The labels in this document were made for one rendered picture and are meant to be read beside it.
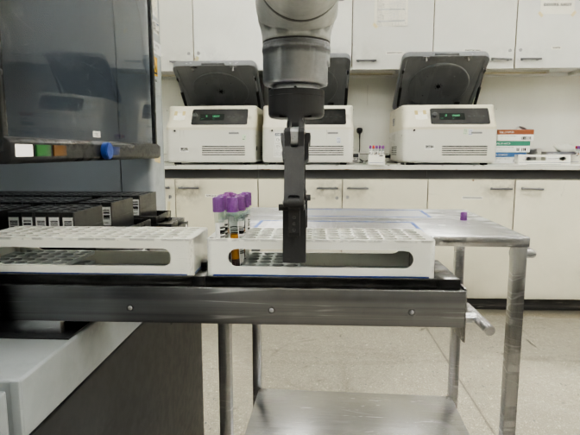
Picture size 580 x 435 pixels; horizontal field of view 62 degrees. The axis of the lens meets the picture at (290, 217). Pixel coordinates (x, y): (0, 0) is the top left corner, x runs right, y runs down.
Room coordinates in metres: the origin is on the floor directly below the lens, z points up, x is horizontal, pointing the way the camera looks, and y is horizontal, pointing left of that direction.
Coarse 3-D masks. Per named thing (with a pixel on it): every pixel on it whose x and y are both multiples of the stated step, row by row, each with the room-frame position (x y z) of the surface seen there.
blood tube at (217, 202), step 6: (216, 198) 0.63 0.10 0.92; (222, 198) 0.63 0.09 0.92; (216, 204) 0.63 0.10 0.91; (222, 204) 0.63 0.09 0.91; (216, 210) 0.63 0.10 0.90; (222, 210) 0.63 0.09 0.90; (216, 216) 0.63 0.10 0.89; (222, 216) 0.63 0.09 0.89; (216, 222) 0.63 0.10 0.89; (222, 222) 0.63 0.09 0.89; (216, 228) 0.63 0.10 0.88; (222, 228) 0.63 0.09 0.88; (216, 234) 0.63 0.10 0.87; (222, 234) 0.63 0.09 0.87
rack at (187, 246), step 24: (0, 240) 0.64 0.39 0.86; (24, 240) 0.64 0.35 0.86; (48, 240) 0.63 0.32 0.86; (72, 240) 0.63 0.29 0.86; (96, 240) 0.63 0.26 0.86; (120, 240) 0.63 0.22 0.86; (144, 240) 0.63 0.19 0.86; (168, 240) 0.63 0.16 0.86; (192, 240) 0.63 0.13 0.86; (0, 264) 0.64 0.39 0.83; (24, 264) 0.64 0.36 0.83; (48, 264) 0.64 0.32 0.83; (72, 264) 0.70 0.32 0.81; (96, 264) 0.72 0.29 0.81; (120, 264) 0.72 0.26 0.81; (144, 264) 0.72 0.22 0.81; (168, 264) 0.63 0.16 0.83; (192, 264) 0.63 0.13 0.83
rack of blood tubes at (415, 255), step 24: (216, 240) 0.62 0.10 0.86; (240, 240) 0.62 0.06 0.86; (264, 240) 0.62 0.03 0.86; (312, 240) 0.62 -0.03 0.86; (336, 240) 0.62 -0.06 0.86; (360, 240) 0.62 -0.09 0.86; (384, 240) 0.61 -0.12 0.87; (408, 240) 0.61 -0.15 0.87; (432, 240) 0.61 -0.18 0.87; (216, 264) 0.62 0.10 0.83; (264, 264) 0.64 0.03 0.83; (288, 264) 0.64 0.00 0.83; (312, 264) 0.72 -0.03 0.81; (336, 264) 0.71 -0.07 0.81; (360, 264) 0.71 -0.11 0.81; (384, 264) 0.71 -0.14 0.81; (408, 264) 0.71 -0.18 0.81; (432, 264) 0.61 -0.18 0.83
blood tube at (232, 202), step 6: (228, 198) 0.63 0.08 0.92; (234, 198) 0.63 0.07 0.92; (228, 204) 0.63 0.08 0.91; (234, 204) 0.63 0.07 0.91; (228, 210) 0.63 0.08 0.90; (234, 210) 0.63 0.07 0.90; (234, 216) 0.63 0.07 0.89; (234, 222) 0.63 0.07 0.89; (234, 228) 0.63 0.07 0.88; (234, 234) 0.63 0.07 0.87; (234, 252) 0.63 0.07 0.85; (234, 258) 0.63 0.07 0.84; (240, 258) 0.64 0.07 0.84; (234, 264) 0.63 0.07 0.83; (240, 264) 0.63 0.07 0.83
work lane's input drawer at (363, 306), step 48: (0, 288) 0.62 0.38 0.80; (48, 288) 0.62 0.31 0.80; (96, 288) 0.61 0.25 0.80; (144, 288) 0.61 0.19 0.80; (192, 288) 0.61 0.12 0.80; (240, 288) 0.61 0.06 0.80; (288, 288) 0.60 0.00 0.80; (336, 288) 0.60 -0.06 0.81; (384, 288) 0.60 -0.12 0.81; (432, 288) 0.60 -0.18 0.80
